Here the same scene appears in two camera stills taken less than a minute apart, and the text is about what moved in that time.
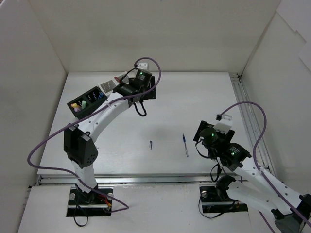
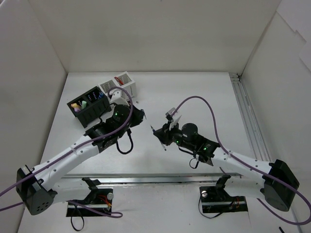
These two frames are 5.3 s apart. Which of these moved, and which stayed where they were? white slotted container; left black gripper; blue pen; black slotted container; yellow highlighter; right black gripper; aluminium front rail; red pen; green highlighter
Moved: left black gripper; right black gripper; blue pen
Stayed: yellow highlighter; green highlighter; red pen; white slotted container; aluminium front rail; black slotted container
